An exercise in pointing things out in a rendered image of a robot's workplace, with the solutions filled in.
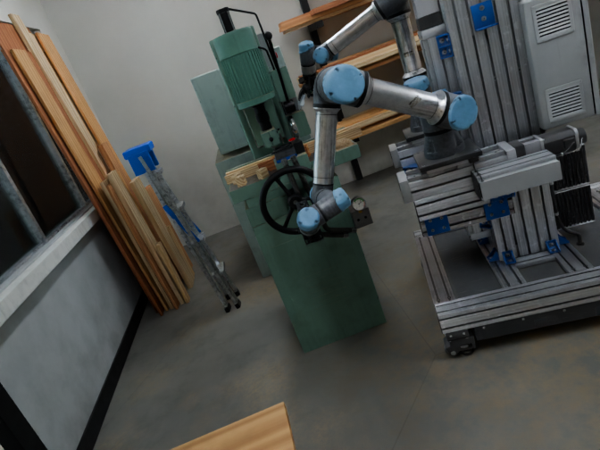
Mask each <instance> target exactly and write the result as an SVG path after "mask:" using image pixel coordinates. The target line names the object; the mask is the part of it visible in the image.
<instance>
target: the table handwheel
mask: <svg viewBox="0 0 600 450"><path fill-rule="evenodd" d="M292 172H299V173H303V174H306V175H308V176H310V177H312V178H313V170H312V169H310V168H307V167H304V166H299V165H293V166H287V167H284V168H281V169H279V170H277V171H275V172H273V173H272V174H271V175H270V177H269V178H267V179H266V181H265V182H264V184H263V186H262V189H261V193H260V197H259V205H260V210H261V213H262V216H263V218H264V219H265V220H266V222H267V223H268V224H269V225H270V226H271V227H272V228H274V229H275V230H277V231H279V232H281V233H284V234H289V235H299V234H302V232H299V233H298V230H297V228H287V226H288V223H289V220H290V217H291V215H292V213H293V211H294V209H297V208H296V203H298V202H301V201H304V200H307V201H308V200H311V198H310V197H309V196H306V197H301V196H300V195H299V194H298V193H296V192H295V191H294V189H293V188H292V189H289V190H288V189H287V188H286V187H285V186H284V185H283V183H282V182H281V181H280V180H279V177H281V176H283V175H285V174H288V173H292ZM274 181H276V182H277V183H278V185H279V186H280V187H281V188H282V189H283V190H284V192H285V193H286V194H287V203H288V205H289V207H290V208H289V211H288V214H287V218H286V220H285V223H284V225H283V226H282V225H280V224H278V223H277V222H276V221H275V220H273V219H272V217H271V216H270V214H269V212H268V210H267V205H266V196H267V193H268V190H269V188H270V186H271V184H272V183H273V182H274Z"/></svg>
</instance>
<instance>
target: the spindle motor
mask: <svg viewBox="0 0 600 450"><path fill-rule="evenodd" d="M213 45H214V48H215V50H216V53H217V55H218V57H219V59H220V62H221V66H222V69H223V70H224V73H225V75H226V78H227V80H228V83H229V86H230V89H231V91H232V94H233V96H234V98H235V101H236V103H237V107H238V109H239V110H244V109H247V108H250V107H253V106H256V105H258V104H262V103H264V102H267V101H269V100H271V99H272V98H273V97H274V96H275V93H274V91H273V87H272V85H271V81H270V78H269V76H268V73H267V71H266V68H265V65H264V63H263V59H262V56H261V53H260V51H259V48H258V45H257V43H256V40H255V38H254V33H253V31H252V29H251V28H250V27H249V26H247V27H244V28H241V29H236V30H233V31H231V32H229V33H226V34H224V35H221V36H219V37H217V38H215V39H214V40H213Z"/></svg>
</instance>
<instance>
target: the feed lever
mask: <svg viewBox="0 0 600 450"><path fill-rule="evenodd" d="M264 38H265V39H266V40H268V42H269V45H270V49H271V53H272V56H273V60H274V62H275V65H276V69H277V72H278V74H279V80H280V83H281V86H282V89H283V92H284V95H285V98H286V102H283V106H284V109H285V112H286V114H291V113H293V112H295V111H296V106H295V104H294V101H293V99H290V100H288V94H287V91H286V88H285V85H284V81H283V78H282V76H281V72H280V69H279V64H278V61H277V57H276V55H275V51H274V48H273V45H272V42H271V39H272V34H271V33H270V32H269V31H267V32H265V33H264Z"/></svg>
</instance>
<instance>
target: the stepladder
mask: <svg viewBox="0 0 600 450"><path fill-rule="evenodd" d="M153 148H154V144H153V142H152V141H148V142H145V143H144V144H141V145H138V146H134V147H132V148H130V149H128V150H126V151H125V152H124V153H122V155H123V157H124V159H125V160H129V163H130V165H131V167H132V169H133V171H134V173H135V175H136V176H139V175H142V174H145V176H146V178H147V180H148V182H149V183H150V185H151V187H152V188H153V190H154V192H155V193H156V194H157V196H158V198H159V199H160V201H161V203H162V205H163V209H164V210H165V211H166V212H167V213H168V214H169V216H170V217H171V220H172V221H173V223H174V225H175V226H176V228H177V229H178V231H179V233H180V235H181V236H182V237H183V239H184V241H185V242H186V244H187V246H188V248H189V250H190V251H191V253H192V255H193V256H194V257H195V259H196V261H197V263H198V264H199V266H200V267H201V269H202V271H203V272H204V275H205V276H206V278H207V279H208V280H209V282H210V284H211V285H212V288H213V289H214V291H215V293H216V294H217V296H218V297H219V298H220V300H221V302H222V304H223V305H224V310H225V312H226V313H229V312H230V309H231V305H230V303H227V301H226V299H225V298H224V296H223V294H222V293H221V291H220V290H219V288H218V286H217V285H216V283H215V281H214V280H213V279H216V281H217V283H218V284H219V286H220V287H221V290H222V291H223V293H224V295H225V297H226V298H227V300H230V299H231V300H232V302H233V303H234V305H235V306H236V308H237V309H238V308H240V306H241V302H240V300H239V299H238V298H237V296H239V295H240V293H239V290H238V288H237V287H235V285H234V284H233V282H232V281H231V279H230V278H229V275H228V274H227V272H226V271H225V263H224V261H223V262H219V261H218V259H217V258H216V256H215V255H214V253H213V251H212V250H211V248H210V247H209V246H208V245H207V243H206V242H205V233H204V232H201V230H200V229H199V228H198V227H197V226H196V225H195V223H194V222H192V220H191V219H190V217H189V216H188V214H187V212H186V211H185V209H184V207H185V202H184V200H183V201H179V200H178V198H177V197H176V196H175V195H174V193H173V191H172V190H171V188H170V186H169V185H168V183H167V182H166V180H165V179H164V177H163V175H162V173H163V167H161V168H158V169H157V167H156V165H159V162H158V160H157V158H156V156H155V154H154V150H153ZM166 189H167V190H166ZM168 192H169V193H168ZM173 200H174V201H173ZM175 203H176V204H175ZM200 232H201V233H200ZM186 233H187V234H188V235H189V237H190V238H191V240H192V243H191V241H190V240H189V238H188V236H187V234H186ZM202 244H203V245H202ZM195 247H196V249H197V250H198V252H199V254H200V255H201V256H202V258H203V259H204V262H205V263H206V265H207V266H208V268H209V270H210V271H211V273H212V276H211V274H210V272H209V271H208V270H207V268H206V267H205V265H204V263H203V261H202V259H201V258H200V256H199V254H198V253H197V251H196V250H195ZM204 247H205V248H204ZM205 249H206V250H207V251H206V250H205ZM207 252H208V253H209V254H208V253H207ZM211 257H212V258H211ZM215 263H216V264H215ZM222 275H223V276H224V277H225V279H224V277H223V276H222ZM226 280H227V281H228V282H227V281H226ZM228 283H229V284H228ZM229 285H230V286H229ZM231 288H232V289H233V290H234V292H235V294H234V292H233V291H232V289H231Z"/></svg>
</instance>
